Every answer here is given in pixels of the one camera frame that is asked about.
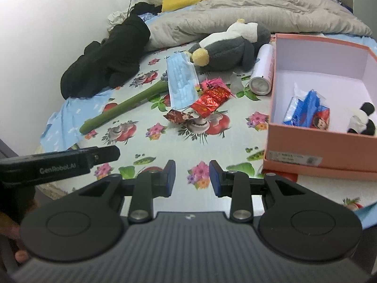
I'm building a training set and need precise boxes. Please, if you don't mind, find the blue face mask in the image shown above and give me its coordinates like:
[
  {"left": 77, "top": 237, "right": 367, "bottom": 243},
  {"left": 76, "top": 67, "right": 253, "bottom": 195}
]
[{"left": 165, "top": 54, "right": 199, "bottom": 110}]

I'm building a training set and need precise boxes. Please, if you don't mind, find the red foil packet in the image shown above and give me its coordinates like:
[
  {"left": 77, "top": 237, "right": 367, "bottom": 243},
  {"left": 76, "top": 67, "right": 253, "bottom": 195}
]
[{"left": 191, "top": 87, "right": 232, "bottom": 118}]

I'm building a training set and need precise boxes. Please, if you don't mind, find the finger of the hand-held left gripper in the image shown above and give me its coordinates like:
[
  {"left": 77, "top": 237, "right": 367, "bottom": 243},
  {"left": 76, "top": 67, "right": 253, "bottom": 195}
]
[{"left": 88, "top": 145, "right": 121, "bottom": 171}]

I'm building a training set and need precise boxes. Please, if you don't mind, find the green plush stem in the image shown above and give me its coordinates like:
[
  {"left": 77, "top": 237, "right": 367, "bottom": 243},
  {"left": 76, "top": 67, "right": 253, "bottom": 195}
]
[{"left": 79, "top": 71, "right": 170, "bottom": 134}]

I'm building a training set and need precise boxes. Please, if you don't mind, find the clear plastic bag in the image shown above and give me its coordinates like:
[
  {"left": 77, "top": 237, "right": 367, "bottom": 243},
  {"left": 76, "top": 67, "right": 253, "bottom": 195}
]
[{"left": 230, "top": 71, "right": 251, "bottom": 91}]

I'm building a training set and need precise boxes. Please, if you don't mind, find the small black garment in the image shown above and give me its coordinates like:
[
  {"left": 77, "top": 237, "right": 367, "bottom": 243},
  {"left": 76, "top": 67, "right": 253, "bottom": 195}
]
[{"left": 131, "top": 2, "right": 161, "bottom": 16}]

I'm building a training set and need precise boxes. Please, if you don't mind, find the small panda plush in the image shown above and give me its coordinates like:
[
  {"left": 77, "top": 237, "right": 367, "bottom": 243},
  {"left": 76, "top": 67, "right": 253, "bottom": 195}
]
[{"left": 347, "top": 102, "right": 377, "bottom": 136}]

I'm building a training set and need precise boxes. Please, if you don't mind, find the crumpled white cloth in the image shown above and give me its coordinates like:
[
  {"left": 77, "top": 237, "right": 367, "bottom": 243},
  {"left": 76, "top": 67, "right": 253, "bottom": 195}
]
[{"left": 107, "top": 10, "right": 130, "bottom": 31}]

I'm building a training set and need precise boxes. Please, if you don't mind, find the dark red patterned packet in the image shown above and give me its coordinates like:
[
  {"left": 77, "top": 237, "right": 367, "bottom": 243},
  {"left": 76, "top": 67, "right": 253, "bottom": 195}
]
[{"left": 165, "top": 109, "right": 194, "bottom": 123}]

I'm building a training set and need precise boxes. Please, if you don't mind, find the white spray can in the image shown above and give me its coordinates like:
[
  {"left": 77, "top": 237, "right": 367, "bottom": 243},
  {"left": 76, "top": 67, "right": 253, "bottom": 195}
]
[{"left": 249, "top": 44, "right": 273, "bottom": 95}]

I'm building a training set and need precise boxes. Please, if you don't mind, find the person's left hand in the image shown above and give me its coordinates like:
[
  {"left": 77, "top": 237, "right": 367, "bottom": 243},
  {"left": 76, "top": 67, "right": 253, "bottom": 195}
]
[{"left": 0, "top": 212, "right": 30, "bottom": 264}]

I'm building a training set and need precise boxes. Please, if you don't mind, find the black clothing pile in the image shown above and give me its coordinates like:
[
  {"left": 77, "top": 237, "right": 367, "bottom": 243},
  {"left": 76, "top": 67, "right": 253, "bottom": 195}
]
[{"left": 60, "top": 15, "right": 151, "bottom": 98}]

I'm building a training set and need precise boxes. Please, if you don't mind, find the pink cardboard shoebox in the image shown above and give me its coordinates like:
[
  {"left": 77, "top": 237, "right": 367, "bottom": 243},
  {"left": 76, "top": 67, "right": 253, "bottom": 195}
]
[{"left": 262, "top": 33, "right": 377, "bottom": 182}]

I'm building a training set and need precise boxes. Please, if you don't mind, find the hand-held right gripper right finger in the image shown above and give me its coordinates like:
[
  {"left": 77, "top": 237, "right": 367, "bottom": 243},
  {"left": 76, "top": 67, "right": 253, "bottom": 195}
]
[{"left": 209, "top": 160, "right": 309, "bottom": 223}]

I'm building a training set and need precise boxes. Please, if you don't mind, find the grey duvet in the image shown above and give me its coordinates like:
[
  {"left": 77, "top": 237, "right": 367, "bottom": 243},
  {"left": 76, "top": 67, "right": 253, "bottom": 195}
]
[{"left": 146, "top": 0, "right": 373, "bottom": 50}]

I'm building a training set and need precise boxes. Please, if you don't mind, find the floral bed sheet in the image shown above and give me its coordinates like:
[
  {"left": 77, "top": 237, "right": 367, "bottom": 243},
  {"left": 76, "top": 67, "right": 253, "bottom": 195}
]
[{"left": 40, "top": 32, "right": 377, "bottom": 210}]

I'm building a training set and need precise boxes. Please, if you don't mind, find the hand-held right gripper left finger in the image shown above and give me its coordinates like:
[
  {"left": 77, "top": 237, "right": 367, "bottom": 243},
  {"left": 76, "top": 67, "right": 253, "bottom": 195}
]
[{"left": 70, "top": 160, "right": 176, "bottom": 223}]

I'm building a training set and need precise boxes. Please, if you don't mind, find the blue tissue packet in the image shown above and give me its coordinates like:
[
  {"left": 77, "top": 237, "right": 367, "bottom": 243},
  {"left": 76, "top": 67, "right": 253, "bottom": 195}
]
[{"left": 282, "top": 88, "right": 331, "bottom": 131}]

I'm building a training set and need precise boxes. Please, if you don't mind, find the grey white penguin plush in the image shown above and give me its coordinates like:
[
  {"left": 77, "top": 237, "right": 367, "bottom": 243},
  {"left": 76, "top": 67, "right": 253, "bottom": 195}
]
[{"left": 187, "top": 18, "right": 271, "bottom": 73}]

